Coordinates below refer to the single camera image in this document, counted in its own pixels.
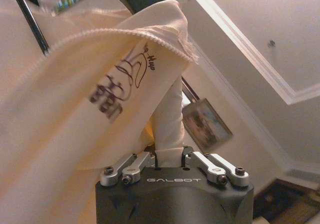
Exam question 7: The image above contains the dark wooden furniture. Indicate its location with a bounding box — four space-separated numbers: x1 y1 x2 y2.
252 178 320 224

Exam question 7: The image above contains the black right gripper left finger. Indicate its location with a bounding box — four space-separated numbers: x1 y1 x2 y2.
100 151 159 187

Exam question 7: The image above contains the white ceiling moulding frame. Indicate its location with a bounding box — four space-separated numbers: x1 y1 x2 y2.
182 0 320 106

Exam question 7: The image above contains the framed landscape picture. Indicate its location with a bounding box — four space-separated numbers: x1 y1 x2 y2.
181 98 234 150

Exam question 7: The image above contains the black metal rack pole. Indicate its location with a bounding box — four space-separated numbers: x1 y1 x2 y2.
8 0 50 57

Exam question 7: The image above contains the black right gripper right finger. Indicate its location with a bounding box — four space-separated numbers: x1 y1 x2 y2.
180 145 250 187

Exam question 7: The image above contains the cream printed t-shirt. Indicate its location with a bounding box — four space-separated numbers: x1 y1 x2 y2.
0 0 200 224

